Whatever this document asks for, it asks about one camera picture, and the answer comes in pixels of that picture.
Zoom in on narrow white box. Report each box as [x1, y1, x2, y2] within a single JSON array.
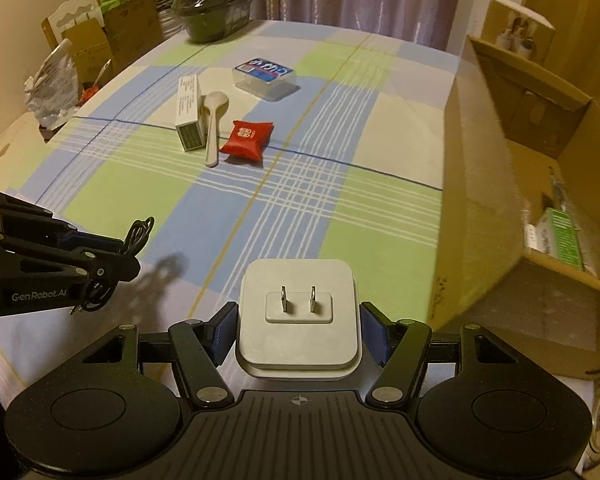
[[174, 74, 206, 152]]

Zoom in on brown cardboard boxes pile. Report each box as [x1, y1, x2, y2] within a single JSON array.
[[41, 0, 163, 89]]

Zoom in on green instant noodle bowl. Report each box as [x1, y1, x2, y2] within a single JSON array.
[[172, 0, 253, 44]]

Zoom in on black cable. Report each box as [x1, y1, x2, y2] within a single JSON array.
[[69, 216, 157, 316]]

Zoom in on large brown cardboard box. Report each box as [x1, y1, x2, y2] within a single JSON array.
[[427, 37, 600, 378]]

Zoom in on white plastic spoon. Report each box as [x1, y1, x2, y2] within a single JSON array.
[[204, 91, 228, 168]]

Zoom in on clear box blue label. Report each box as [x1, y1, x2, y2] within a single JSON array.
[[232, 58, 299, 102]]

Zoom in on white product box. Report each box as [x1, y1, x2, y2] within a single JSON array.
[[467, 0, 556, 64]]

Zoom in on white power adapter plug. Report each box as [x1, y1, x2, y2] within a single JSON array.
[[236, 259, 362, 380]]

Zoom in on tall green medicine box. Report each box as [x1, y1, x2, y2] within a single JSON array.
[[535, 208, 583, 271]]

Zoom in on red snack packet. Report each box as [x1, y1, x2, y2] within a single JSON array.
[[220, 120, 274, 165]]

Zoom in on crumpled plastic bag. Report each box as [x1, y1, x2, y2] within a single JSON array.
[[24, 38, 79, 130]]

